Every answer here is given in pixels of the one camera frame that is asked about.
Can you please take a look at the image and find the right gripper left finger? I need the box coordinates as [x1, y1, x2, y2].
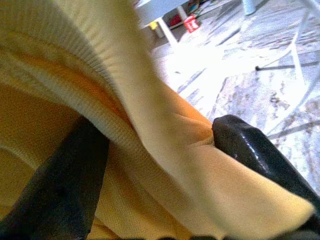
[0, 117, 111, 240]

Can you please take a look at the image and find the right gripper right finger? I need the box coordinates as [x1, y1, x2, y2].
[211, 114, 320, 232]

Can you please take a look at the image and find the yellow garment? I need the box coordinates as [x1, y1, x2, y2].
[0, 0, 316, 240]

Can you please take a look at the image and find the white folding table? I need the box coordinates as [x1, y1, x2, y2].
[254, 0, 320, 106]

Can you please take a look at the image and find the red tin can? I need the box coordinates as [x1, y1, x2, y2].
[183, 14, 200, 34]

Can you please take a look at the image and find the small white side table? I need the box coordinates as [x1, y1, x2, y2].
[136, 0, 193, 48]

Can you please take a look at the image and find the colourful toy pile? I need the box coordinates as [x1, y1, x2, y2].
[187, 0, 213, 16]

